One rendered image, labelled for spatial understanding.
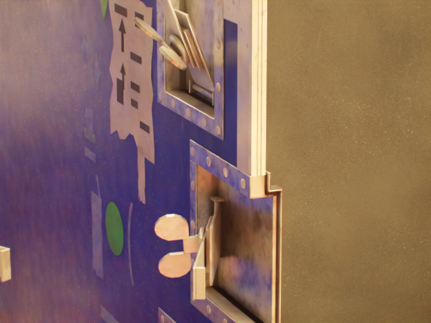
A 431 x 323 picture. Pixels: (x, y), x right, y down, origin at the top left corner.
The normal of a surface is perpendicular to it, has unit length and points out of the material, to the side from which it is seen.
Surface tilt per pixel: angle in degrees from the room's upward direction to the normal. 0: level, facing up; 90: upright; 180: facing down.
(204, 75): 112
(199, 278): 90
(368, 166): 90
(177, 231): 117
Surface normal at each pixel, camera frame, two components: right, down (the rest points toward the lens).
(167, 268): 0.11, 0.67
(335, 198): 0.39, 0.25
